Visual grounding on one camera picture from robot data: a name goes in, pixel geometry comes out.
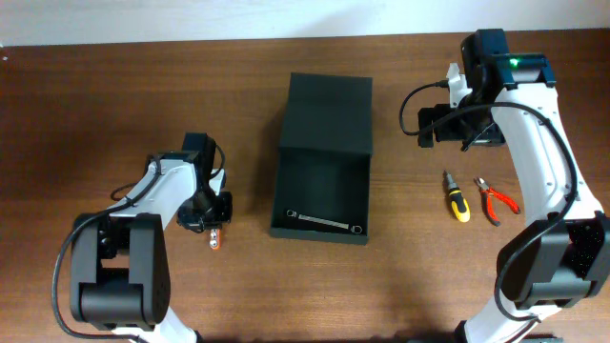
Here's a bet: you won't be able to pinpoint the orange socket rail set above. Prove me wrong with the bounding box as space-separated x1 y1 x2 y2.
209 229 220 250

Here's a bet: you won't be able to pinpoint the red handled cutting pliers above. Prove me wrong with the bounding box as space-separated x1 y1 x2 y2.
473 176 522 228

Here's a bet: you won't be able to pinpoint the yellow black stubby screwdriver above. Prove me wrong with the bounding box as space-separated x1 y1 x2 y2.
443 171 471 223

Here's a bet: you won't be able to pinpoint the silver ratchet wrench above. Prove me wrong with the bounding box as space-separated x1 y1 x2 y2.
286 210 363 234

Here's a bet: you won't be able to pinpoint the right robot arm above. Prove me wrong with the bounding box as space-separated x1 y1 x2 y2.
417 29 609 342

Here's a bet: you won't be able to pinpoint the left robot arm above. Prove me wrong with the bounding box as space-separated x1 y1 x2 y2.
58 132 233 342

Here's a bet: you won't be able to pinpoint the black open gift box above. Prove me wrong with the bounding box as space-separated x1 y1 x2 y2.
270 72 373 245

